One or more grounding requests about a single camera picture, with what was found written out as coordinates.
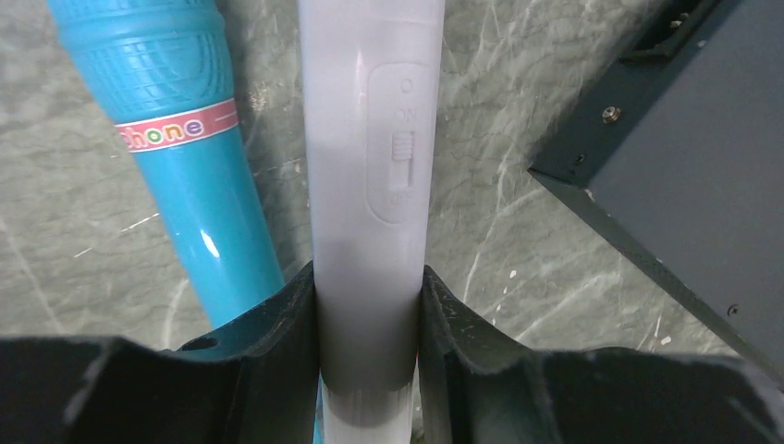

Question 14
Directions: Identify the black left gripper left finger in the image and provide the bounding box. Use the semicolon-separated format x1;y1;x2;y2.
1;265;319;443

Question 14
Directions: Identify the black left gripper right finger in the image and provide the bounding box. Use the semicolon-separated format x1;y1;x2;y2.
418;268;783;443

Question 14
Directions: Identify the blue toy microphone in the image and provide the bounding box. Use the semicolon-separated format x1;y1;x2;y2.
49;1;284;327

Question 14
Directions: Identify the white microphone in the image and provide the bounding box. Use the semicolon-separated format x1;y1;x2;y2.
298;1;445;443

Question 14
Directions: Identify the dark blue-edged electronics box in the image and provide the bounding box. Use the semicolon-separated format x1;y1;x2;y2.
530;1;783;383

